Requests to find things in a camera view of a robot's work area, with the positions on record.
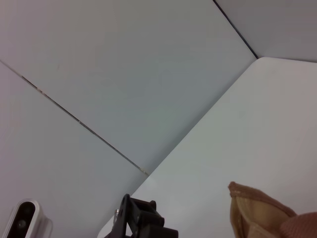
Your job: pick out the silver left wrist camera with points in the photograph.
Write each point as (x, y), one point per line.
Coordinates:
(24, 215)

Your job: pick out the khaki canvas food bag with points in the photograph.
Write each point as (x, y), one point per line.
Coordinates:
(252, 213)

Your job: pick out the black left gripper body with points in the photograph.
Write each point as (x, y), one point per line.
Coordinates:
(121, 218)

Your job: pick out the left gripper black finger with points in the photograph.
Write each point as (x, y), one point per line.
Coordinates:
(148, 220)

